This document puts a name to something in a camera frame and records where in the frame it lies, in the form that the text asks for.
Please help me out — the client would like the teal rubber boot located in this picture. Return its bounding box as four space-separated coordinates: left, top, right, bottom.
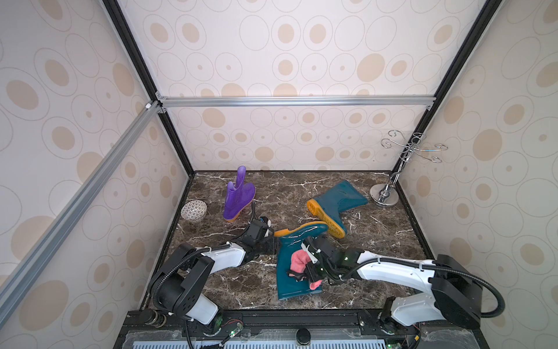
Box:
307 180 369 238
274 221 328 300

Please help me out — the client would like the pink cloth black trim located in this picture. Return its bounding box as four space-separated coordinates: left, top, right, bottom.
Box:
287 250 322 290

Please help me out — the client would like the purple rubber boot yellow sole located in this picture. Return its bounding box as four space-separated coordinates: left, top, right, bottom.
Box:
223 166 256 222

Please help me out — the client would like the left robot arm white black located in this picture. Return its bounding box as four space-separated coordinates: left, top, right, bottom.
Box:
148 203 280 332

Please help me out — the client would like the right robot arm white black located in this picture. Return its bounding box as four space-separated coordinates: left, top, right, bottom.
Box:
301 236 505 334

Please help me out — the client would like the patterned white bowl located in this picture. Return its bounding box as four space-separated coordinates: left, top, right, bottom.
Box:
180 199 208 223

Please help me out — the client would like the chrome hook stand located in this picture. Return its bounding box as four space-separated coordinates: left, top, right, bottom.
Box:
369 129 448 208

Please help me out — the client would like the horizontal aluminium bar back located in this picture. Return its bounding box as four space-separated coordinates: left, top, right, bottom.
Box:
161 95 436 108

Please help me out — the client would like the diagonal aluminium bar left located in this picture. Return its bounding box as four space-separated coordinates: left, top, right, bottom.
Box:
1 100 162 326

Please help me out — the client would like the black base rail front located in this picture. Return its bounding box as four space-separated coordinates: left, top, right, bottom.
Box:
115 309 488 348

